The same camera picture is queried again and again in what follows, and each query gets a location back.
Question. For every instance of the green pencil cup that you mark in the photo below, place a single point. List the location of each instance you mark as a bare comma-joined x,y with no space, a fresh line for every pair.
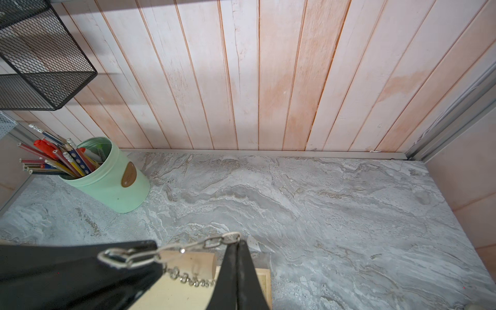
117,182

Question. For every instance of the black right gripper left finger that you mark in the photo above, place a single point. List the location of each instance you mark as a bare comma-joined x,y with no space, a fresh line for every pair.
225,291

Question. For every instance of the black mesh wall basket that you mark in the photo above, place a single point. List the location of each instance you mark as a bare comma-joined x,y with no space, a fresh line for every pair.
48,67

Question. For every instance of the white wire wall shelf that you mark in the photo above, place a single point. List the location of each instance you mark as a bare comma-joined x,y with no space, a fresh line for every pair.
7,124

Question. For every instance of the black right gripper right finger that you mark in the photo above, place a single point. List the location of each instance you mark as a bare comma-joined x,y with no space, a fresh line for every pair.
249,291

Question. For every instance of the red marker in cup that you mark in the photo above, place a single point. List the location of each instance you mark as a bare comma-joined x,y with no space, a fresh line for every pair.
49,149

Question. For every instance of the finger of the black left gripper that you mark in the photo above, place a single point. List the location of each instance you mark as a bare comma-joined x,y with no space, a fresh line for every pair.
57,277

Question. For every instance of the wooden jewelry stand tray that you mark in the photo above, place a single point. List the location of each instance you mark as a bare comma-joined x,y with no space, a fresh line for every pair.
169,293

